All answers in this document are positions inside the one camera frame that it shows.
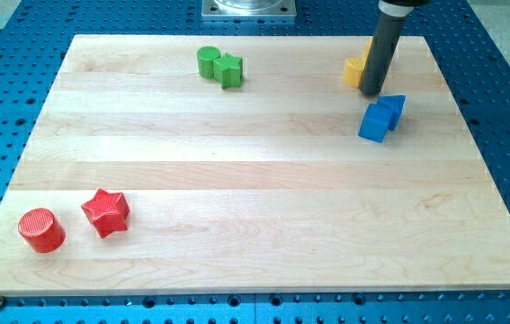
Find yellow heart block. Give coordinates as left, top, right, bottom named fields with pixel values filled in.
left=343, top=58, right=365, bottom=88

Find light wooden board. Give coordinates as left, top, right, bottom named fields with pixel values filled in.
left=0, top=35, right=510, bottom=296

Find green star block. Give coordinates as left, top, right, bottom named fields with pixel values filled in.
left=213, top=53, right=243, bottom=89

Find green cylinder block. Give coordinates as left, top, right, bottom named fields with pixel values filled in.
left=196, top=46, right=220, bottom=79

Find blue cube block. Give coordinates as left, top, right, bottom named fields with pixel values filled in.
left=358, top=103, right=393, bottom=143

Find blue triangle block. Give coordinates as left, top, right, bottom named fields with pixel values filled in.
left=377, top=94, right=407, bottom=131

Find red star block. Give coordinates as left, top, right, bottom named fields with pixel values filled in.
left=81, top=188, right=130, bottom=239

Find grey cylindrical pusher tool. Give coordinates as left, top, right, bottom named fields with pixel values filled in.
left=359, top=0, right=431, bottom=95

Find red cylinder block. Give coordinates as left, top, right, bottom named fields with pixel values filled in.
left=18, top=208, right=66, bottom=253

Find blue perforated metal table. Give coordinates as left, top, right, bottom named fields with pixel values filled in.
left=0, top=1, right=510, bottom=323

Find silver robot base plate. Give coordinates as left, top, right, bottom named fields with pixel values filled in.
left=201, top=0, right=297, bottom=20

